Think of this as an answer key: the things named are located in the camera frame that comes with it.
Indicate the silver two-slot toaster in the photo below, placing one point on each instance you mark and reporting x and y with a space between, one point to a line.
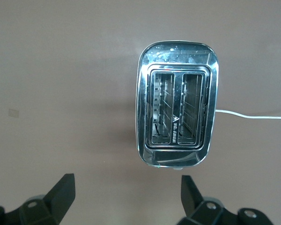
178 58

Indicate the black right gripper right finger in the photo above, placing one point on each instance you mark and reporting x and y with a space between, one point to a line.
201 213

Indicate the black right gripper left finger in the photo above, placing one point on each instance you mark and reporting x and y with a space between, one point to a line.
53 206

